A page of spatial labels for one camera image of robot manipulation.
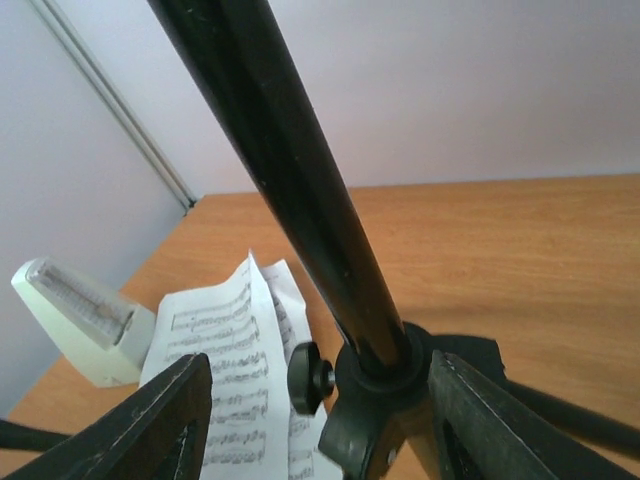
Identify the white grey metronome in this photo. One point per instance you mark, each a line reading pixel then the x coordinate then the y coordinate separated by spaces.
pixel 102 333

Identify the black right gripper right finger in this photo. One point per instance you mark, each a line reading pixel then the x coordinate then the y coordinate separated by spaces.
pixel 482 429

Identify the white sheet music page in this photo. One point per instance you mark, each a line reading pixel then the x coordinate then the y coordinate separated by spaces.
pixel 305 461
pixel 234 323

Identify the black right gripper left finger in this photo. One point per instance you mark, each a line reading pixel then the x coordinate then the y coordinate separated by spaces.
pixel 158 432

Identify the black tripod music stand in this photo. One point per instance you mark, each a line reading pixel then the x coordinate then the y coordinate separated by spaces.
pixel 236 54

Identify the left aluminium corner post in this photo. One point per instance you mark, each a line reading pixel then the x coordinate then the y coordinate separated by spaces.
pixel 60 27

